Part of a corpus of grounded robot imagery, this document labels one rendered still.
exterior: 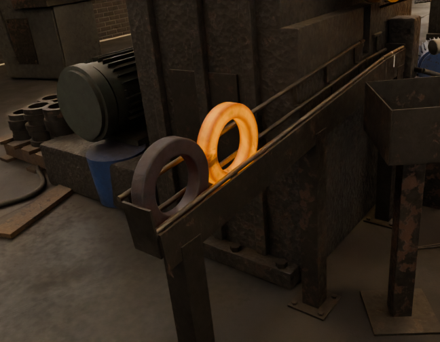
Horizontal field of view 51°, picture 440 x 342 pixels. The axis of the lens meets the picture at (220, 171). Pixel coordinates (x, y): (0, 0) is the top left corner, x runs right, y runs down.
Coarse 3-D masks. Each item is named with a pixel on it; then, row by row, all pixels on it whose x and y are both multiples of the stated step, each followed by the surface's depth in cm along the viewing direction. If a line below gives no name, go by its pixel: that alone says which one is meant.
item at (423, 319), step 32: (384, 96) 130; (416, 96) 129; (384, 128) 111; (416, 128) 106; (384, 160) 113; (416, 160) 109; (416, 192) 126; (416, 224) 130; (416, 256) 135; (416, 288) 155; (384, 320) 143; (416, 320) 142
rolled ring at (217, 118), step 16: (224, 112) 97; (240, 112) 102; (208, 128) 96; (240, 128) 107; (256, 128) 108; (208, 144) 95; (240, 144) 109; (256, 144) 109; (208, 160) 96; (240, 160) 108
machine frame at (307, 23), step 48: (144, 0) 156; (192, 0) 144; (240, 0) 133; (288, 0) 132; (336, 0) 155; (144, 48) 169; (192, 48) 151; (240, 48) 143; (288, 48) 133; (336, 48) 149; (144, 96) 180; (192, 96) 162; (240, 96) 150; (288, 96) 139; (336, 144) 163; (288, 192) 153; (336, 192) 171; (240, 240) 177; (288, 240) 161; (336, 240) 180; (288, 288) 162
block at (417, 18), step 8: (400, 16) 178; (408, 16) 176; (416, 16) 175; (392, 24) 178; (400, 24) 176; (408, 24) 174; (416, 24) 174; (392, 32) 179; (400, 32) 177; (408, 32) 175; (416, 32) 176; (392, 40) 180; (400, 40) 178; (408, 40) 176; (416, 40) 178; (408, 48) 177; (416, 48) 179; (408, 56) 179; (416, 56) 181; (408, 64) 180; (416, 64) 183; (408, 72) 181
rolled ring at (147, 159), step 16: (160, 144) 86; (176, 144) 87; (192, 144) 91; (144, 160) 84; (160, 160) 85; (192, 160) 92; (144, 176) 83; (192, 176) 96; (208, 176) 97; (144, 192) 83; (192, 192) 96; (176, 208) 95; (192, 208) 95; (160, 224) 88
